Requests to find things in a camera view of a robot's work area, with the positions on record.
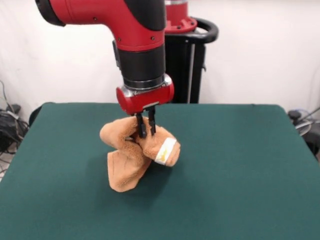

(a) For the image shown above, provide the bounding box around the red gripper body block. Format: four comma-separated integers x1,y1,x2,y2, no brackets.
116,80,175,116

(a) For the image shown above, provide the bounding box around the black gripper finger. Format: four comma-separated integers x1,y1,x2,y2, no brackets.
134,112,147,139
147,106,158,137

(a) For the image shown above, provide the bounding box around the tan terry towel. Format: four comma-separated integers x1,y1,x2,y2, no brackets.
99,117,182,194

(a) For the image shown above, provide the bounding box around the dark green table cloth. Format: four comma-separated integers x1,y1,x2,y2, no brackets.
0,101,320,240

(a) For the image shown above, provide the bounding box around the grey wheeled stand base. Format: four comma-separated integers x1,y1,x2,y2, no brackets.
287,107,320,161

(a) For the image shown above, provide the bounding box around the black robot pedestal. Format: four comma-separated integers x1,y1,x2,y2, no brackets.
164,16,220,104

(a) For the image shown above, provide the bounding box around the black cable tangle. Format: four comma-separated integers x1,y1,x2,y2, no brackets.
0,79,31,154

